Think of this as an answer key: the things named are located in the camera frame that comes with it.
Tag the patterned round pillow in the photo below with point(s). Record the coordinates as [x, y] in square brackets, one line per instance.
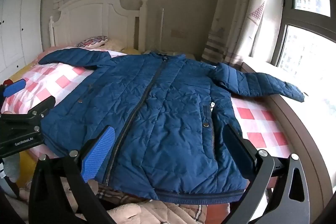
[92, 41]

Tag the white wooden headboard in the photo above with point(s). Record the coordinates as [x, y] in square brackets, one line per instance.
[99, 19]

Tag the printed beige curtain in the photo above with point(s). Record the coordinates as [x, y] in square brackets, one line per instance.
[236, 16]

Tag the white wardrobe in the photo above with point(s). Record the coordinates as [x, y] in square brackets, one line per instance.
[18, 24]

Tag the red cloth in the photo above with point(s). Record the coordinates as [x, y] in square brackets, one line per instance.
[8, 81]

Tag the pink white checked bedsheet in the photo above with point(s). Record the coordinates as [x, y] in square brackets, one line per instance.
[63, 79]

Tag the yellow floral sheet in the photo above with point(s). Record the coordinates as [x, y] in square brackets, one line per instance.
[29, 171]

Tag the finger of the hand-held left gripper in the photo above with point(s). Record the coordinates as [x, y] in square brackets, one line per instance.
[39, 109]
[15, 87]

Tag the beige fleece blanket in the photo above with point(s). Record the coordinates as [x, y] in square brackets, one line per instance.
[147, 213]

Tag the white pole lamp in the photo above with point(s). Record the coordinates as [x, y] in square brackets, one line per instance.
[161, 29]

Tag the yellow pillow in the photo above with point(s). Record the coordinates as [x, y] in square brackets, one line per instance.
[132, 50]

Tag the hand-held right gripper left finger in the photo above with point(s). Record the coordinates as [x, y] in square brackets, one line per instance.
[98, 150]

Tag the dark framed window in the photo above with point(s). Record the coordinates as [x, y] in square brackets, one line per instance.
[288, 14]

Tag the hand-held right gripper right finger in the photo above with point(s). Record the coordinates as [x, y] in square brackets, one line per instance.
[240, 153]

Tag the plaid cloth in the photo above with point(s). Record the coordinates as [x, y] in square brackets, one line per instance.
[110, 193]

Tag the cream pillow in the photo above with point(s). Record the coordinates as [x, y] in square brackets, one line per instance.
[115, 44]

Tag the blue puffer jacket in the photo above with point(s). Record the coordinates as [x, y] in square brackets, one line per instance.
[162, 108]

